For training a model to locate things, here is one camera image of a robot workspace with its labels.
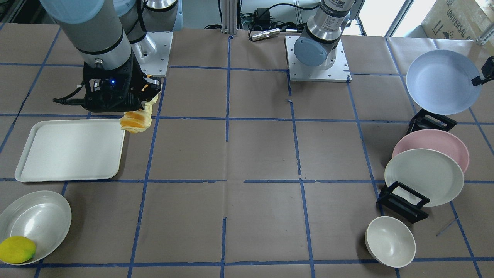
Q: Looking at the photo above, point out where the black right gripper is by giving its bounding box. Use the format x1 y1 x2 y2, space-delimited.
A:
82 53 162 113

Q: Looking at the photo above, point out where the twisted yellow bread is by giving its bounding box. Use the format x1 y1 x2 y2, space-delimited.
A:
120 75 159 134

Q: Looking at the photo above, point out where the blue plate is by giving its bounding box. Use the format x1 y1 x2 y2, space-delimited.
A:
406 50 484 115

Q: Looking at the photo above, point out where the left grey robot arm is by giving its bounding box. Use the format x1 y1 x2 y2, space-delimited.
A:
285 0 400 83

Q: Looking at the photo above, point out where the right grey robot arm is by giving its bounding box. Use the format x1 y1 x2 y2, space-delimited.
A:
41 0 162 113

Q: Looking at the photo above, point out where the black plate rack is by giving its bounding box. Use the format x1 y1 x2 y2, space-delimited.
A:
376 109 458 224

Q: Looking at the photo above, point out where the pink plate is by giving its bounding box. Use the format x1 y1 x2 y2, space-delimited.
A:
392 129 470 173

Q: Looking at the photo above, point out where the beige plate in rack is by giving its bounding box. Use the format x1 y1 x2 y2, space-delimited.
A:
384 149 464 207

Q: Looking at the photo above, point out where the cardboard box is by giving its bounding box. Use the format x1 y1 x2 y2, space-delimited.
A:
421 0 494 39

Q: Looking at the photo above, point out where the white rectangular tray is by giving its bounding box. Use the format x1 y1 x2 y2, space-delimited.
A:
15 119 125 183

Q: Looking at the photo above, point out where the silver cylinder tool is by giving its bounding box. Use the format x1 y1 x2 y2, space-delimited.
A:
250 28 281 42

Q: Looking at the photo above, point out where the white shallow dish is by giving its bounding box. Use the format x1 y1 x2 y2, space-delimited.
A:
0 190 72 266

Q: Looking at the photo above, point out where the beige bowl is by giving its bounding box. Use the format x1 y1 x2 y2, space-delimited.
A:
364 216 416 268

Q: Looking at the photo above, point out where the yellow lemon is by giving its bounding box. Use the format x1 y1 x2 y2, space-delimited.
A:
0 236 37 264

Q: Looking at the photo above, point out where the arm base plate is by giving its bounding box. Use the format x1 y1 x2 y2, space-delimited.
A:
131 32 173 78
285 36 352 82

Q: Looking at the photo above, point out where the aluminium frame post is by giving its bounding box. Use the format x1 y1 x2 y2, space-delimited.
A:
220 0 240 37

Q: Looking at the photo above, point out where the black cables bundle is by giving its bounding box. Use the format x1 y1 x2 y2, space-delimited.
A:
205 0 321 33

